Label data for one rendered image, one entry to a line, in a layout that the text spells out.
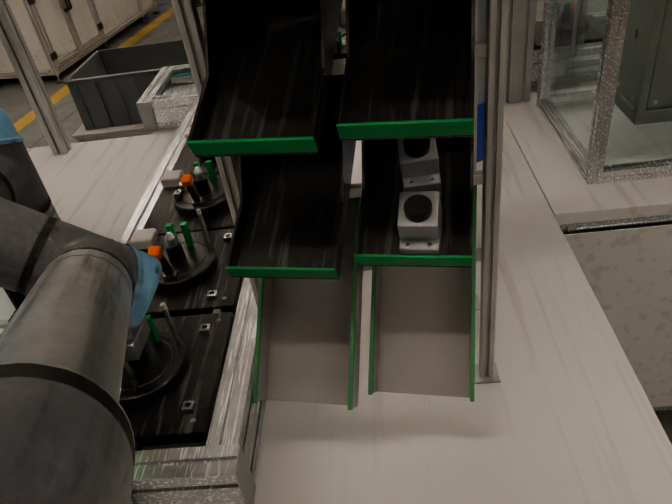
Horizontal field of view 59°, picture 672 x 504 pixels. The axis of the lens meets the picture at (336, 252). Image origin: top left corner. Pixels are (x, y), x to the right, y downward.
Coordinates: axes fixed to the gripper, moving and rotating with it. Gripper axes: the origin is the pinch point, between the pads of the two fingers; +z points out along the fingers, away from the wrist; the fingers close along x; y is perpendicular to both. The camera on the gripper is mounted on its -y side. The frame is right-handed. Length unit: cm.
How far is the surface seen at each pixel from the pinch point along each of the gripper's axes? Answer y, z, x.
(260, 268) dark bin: 1.6, -13.6, 24.2
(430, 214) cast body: 1.7, -18.6, 43.6
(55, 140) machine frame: -114, 16, -61
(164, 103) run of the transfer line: -124, 13, -27
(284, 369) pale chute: -0.3, 5.4, 23.3
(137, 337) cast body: -5.5, 2.1, 2.2
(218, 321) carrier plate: -16.4, 10.2, 10.1
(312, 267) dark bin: 0.6, -12.2, 29.9
